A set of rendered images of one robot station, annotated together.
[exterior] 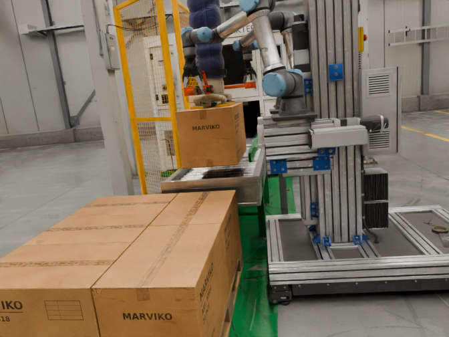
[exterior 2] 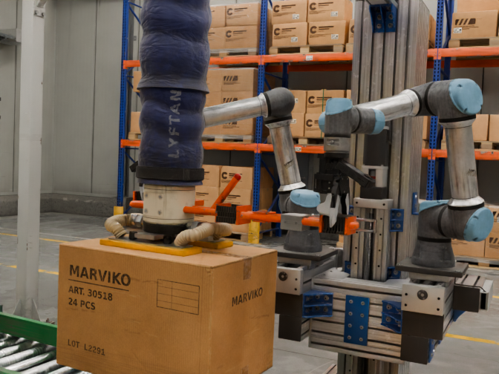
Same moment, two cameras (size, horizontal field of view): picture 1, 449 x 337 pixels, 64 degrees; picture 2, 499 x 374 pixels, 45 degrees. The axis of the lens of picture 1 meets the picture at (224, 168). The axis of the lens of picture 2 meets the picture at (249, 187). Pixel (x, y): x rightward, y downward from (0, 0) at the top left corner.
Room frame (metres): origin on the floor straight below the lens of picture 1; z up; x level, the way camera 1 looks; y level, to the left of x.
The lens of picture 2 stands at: (1.89, 1.83, 1.39)
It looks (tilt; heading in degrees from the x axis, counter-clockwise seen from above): 3 degrees down; 289
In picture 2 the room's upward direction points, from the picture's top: 2 degrees clockwise
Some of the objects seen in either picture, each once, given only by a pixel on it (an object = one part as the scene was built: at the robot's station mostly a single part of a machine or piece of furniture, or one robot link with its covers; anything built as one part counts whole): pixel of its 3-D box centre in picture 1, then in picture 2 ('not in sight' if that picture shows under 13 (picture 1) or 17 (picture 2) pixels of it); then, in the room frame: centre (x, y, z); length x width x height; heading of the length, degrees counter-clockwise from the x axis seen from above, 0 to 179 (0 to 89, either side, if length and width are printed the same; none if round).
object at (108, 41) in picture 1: (111, 52); not in sight; (3.33, 0.89, 1.62); 0.20 x 0.05 x 0.30; 170
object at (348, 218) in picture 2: (192, 91); (337, 224); (2.19, 0.15, 1.21); 0.08 x 0.07 x 0.05; 169
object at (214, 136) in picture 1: (214, 132); (168, 306); (2.76, 0.05, 0.89); 0.60 x 0.40 x 0.40; 169
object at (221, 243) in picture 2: (226, 101); (184, 235); (2.76, -0.06, 1.11); 0.34 x 0.10 x 0.05; 169
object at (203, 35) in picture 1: (202, 35); (361, 121); (2.15, 0.04, 1.51); 0.11 x 0.11 x 0.08; 50
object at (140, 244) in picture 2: (202, 104); (149, 241); (2.79, 0.12, 1.11); 0.34 x 0.10 x 0.05; 169
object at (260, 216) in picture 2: (223, 87); (237, 209); (2.56, -0.05, 1.21); 0.93 x 0.30 x 0.04; 169
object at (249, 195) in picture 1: (210, 197); not in sight; (2.44, 0.12, 0.48); 0.70 x 0.03 x 0.15; 80
